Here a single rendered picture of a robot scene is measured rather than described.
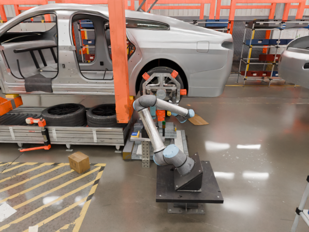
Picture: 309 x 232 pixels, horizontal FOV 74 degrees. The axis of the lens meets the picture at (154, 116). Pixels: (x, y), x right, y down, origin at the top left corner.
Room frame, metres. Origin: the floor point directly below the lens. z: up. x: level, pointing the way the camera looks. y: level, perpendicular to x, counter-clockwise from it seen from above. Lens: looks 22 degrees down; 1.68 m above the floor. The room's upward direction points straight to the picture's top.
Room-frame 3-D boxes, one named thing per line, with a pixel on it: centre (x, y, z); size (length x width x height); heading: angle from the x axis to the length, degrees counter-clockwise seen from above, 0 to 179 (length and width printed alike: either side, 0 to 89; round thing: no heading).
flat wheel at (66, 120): (3.14, 1.47, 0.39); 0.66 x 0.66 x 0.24
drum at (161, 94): (2.86, -0.10, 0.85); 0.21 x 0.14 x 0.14; 177
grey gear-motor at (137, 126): (2.91, 0.21, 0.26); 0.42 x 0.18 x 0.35; 177
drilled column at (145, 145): (2.32, 0.11, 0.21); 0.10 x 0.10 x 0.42; 87
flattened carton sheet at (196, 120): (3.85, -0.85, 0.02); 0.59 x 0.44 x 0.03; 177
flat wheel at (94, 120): (3.10, 0.75, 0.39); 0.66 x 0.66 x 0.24
